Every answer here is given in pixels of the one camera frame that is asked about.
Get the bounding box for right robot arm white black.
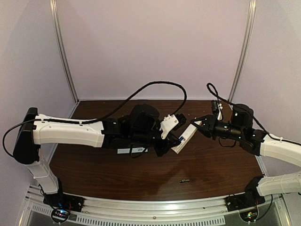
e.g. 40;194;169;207
191;104;301;196

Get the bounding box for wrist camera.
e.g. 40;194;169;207
159;113;187;139
211;100;223;121

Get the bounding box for right aluminium frame post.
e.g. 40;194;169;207
228;0;257;101

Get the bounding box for right black braided cable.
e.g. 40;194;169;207
206;82;301;144

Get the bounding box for left black braided cable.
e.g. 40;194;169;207
2;81;188;158

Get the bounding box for black braided cable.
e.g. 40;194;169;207
206;82;301;144
2;81;188;158

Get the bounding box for front aluminium rail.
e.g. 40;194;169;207
17;185;293;226

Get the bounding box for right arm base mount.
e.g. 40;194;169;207
224;191;265;224

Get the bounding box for left aluminium frame post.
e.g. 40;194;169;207
49;0;79;104

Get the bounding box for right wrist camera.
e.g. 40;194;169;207
211;100;223;121

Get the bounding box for aluminium frame post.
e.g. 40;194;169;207
228;0;257;101
49;0;79;104

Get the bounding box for white remote control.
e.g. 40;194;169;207
172;124;198;154

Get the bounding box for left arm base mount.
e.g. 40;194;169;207
43;193;85;225

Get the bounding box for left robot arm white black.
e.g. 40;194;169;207
13;104;186;195

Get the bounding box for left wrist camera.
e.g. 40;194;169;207
159;113;187;139

